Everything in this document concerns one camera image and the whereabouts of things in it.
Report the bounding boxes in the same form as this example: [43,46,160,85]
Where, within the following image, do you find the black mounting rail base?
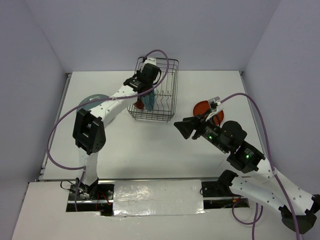
[60,179,249,217]

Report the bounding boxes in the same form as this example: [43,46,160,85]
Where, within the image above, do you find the red plate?
[134,99,144,110]

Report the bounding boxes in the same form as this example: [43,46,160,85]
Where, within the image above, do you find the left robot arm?
[72,58,161,200]

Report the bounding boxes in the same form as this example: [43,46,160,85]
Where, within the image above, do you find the wire dish rack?
[127,58,179,122]

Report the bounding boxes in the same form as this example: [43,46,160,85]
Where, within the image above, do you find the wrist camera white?
[142,57,157,66]
[206,96,224,121]

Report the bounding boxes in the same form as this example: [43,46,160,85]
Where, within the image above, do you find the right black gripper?
[172,107,230,153]

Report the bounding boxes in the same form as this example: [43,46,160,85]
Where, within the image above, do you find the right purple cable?
[219,92,301,240]

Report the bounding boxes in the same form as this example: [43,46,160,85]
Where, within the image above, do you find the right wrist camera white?
[206,96,224,121]

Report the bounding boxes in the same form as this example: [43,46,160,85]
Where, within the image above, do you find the light green plate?
[76,93,109,112]

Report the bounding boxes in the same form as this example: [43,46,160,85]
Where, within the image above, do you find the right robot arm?
[173,115,320,234]

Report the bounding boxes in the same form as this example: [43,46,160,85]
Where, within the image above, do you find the silver foil cover panel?
[113,179,205,217]

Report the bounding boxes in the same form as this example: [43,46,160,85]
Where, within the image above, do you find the small orange scalloped plate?
[192,100,225,125]

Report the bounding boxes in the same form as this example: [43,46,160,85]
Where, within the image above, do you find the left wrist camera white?
[142,57,157,66]

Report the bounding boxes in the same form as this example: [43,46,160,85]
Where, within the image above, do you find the teal embossed plate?
[141,91,155,112]

